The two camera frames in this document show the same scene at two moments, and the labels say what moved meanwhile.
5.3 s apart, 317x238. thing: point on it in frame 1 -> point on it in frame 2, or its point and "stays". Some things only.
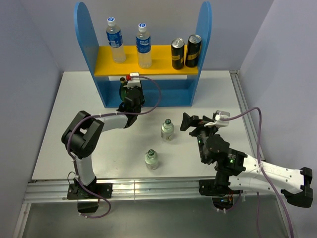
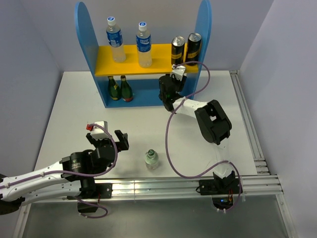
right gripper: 194,121 -> 182,84
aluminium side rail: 248,119 stays
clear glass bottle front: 151,159 stays
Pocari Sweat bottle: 115,38 stays
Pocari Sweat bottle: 143,43 stays
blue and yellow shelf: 179,88 stays
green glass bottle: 122,91 -> 115,90
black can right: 192,50 stays
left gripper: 140,91 -> 123,144
